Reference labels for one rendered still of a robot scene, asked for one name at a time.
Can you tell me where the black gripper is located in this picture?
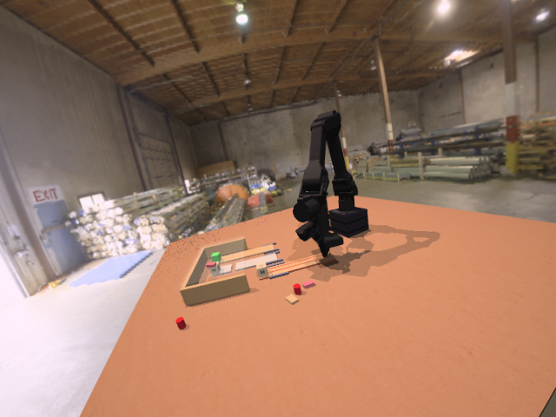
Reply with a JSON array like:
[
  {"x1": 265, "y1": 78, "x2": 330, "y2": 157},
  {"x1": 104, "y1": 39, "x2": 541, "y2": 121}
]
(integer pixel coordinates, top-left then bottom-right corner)
[{"x1": 310, "y1": 212, "x2": 344, "y2": 257}]

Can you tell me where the tan flat square tile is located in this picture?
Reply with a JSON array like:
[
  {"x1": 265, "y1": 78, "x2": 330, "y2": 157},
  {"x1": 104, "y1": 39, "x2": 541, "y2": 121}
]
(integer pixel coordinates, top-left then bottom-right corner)
[{"x1": 286, "y1": 294, "x2": 298, "y2": 305}]

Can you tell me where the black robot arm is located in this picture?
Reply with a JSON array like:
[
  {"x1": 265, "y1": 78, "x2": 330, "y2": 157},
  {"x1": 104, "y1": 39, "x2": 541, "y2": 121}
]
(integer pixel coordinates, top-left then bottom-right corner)
[{"x1": 293, "y1": 110, "x2": 358, "y2": 242}]

